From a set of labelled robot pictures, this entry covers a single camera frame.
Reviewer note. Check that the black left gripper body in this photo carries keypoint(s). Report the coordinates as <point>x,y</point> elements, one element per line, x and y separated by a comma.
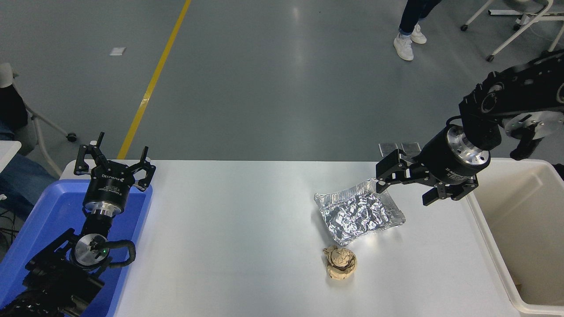
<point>108,187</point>

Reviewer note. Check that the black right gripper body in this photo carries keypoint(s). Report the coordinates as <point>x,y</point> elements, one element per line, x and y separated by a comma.
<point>440,160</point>

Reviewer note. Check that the silver foil tray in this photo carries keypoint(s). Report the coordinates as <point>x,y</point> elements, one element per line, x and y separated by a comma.
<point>357,215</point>

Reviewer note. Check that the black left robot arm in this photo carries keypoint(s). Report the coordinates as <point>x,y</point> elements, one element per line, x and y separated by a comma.
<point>61,273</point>

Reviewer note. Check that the grey metal floor plate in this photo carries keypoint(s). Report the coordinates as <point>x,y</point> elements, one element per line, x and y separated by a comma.
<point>410,147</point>
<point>388,148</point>

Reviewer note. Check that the blue plastic tray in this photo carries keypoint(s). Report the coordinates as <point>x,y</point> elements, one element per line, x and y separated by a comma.
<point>57,211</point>

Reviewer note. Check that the white wheeled chair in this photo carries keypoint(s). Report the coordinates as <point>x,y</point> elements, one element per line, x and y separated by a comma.
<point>44,125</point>

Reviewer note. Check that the seated person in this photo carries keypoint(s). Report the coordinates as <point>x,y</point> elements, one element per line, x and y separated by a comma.
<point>20,180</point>

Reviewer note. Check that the small white side table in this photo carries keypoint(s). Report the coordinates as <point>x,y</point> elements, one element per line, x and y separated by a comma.
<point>6,154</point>

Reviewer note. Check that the large pale plastic bin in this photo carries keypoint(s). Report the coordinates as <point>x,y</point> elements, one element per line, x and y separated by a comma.
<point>528,229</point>

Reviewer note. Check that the crumpled tan paper ball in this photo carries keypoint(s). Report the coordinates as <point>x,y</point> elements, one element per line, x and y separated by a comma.
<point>340,262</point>

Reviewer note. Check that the white paper scrap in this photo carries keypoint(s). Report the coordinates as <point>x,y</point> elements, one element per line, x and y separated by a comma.
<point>117,51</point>

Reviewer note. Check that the standing person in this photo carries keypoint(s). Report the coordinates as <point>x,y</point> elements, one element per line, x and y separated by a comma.
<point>412,17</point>

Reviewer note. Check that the white wheeled chair frame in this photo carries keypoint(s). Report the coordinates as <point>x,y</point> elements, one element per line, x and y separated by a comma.
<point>524,26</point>

